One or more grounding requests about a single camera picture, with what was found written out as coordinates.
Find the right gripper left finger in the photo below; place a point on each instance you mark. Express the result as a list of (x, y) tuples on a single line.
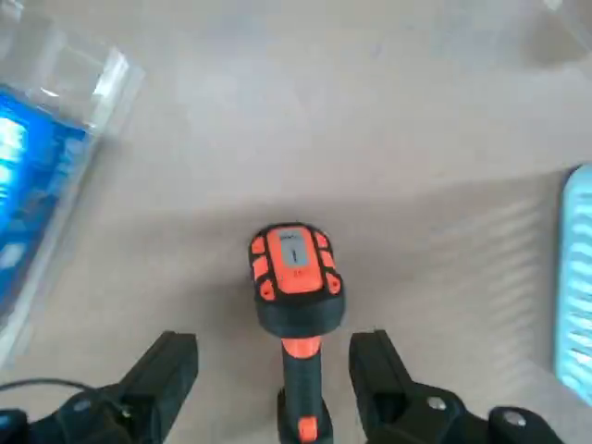
[(157, 384)]

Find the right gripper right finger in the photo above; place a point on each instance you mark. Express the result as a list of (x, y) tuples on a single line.
[(393, 407)]

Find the black orange barcode scanner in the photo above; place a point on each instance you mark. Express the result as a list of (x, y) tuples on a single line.
[(296, 277)]

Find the blue plastic shopping basket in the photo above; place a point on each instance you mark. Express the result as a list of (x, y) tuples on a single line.
[(578, 277)]

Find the blue Oreo cookie box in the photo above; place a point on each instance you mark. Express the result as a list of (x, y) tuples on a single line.
[(28, 185)]

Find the clear acrylic tiered shelf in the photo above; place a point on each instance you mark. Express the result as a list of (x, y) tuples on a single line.
[(115, 78)]

